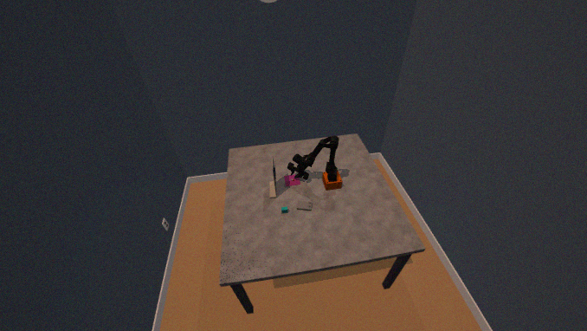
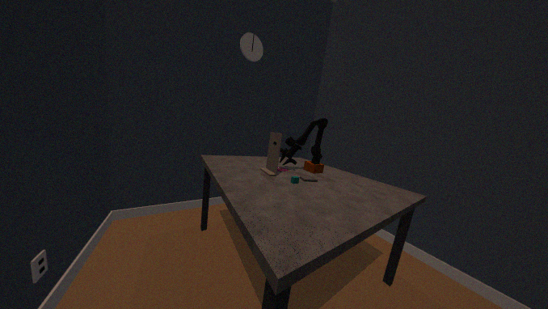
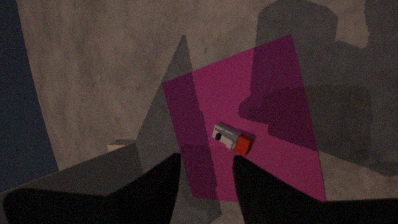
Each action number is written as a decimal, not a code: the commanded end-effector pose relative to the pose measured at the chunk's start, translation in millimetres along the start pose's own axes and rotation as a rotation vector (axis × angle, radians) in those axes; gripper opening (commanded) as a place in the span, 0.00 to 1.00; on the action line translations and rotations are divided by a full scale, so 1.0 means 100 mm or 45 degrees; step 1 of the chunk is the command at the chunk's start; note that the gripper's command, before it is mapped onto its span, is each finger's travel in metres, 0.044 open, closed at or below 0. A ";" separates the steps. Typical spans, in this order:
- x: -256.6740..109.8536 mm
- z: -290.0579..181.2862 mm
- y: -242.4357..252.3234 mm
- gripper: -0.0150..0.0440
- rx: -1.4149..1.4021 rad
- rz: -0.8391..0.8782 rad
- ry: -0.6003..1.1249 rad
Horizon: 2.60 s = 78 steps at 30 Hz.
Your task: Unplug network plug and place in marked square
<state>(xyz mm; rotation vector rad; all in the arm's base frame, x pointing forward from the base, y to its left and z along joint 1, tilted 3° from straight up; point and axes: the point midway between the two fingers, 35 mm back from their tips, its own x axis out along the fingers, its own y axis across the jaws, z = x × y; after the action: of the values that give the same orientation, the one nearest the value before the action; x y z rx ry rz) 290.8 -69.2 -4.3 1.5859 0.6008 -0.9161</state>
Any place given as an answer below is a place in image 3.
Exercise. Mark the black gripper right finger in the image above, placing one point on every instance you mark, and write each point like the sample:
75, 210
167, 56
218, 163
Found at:
265, 199

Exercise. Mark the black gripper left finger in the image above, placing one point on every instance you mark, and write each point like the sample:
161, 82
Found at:
150, 199

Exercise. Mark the magenta translucent square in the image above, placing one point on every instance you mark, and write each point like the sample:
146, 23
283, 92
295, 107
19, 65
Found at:
260, 93

